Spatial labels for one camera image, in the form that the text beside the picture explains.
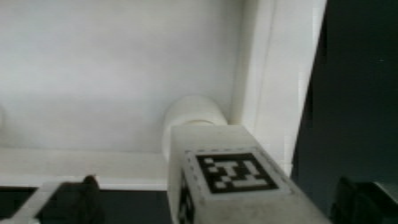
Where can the white table leg three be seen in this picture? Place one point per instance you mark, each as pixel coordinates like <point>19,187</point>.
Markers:
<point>228,187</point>

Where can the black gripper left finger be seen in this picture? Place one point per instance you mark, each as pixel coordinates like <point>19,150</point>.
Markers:
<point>65,203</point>

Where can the white square tabletop tray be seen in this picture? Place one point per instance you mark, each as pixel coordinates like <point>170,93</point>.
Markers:
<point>104,58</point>

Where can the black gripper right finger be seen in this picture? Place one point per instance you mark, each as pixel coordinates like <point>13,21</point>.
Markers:
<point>365,203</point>

